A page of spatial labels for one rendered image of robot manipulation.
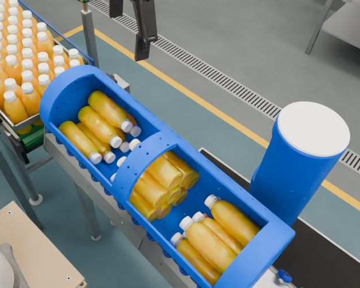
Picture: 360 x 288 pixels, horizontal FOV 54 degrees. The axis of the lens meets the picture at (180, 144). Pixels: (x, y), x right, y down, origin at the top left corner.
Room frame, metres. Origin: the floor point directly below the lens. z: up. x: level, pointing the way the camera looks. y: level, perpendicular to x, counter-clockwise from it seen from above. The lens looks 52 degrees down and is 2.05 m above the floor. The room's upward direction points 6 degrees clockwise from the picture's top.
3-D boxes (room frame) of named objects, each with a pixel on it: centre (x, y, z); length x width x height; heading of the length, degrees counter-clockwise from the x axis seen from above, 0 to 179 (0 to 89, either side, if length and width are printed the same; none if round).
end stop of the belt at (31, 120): (0.99, 0.50, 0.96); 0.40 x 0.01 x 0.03; 139
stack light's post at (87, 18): (1.47, 0.50, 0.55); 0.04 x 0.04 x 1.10; 49
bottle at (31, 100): (0.95, 0.59, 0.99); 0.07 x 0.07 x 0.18
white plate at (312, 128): (0.95, -0.51, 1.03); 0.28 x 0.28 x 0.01
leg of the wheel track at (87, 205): (0.85, 0.44, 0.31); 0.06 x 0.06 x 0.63; 49
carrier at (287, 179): (0.95, -0.51, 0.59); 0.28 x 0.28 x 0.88
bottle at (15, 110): (0.90, 0.64, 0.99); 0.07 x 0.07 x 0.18
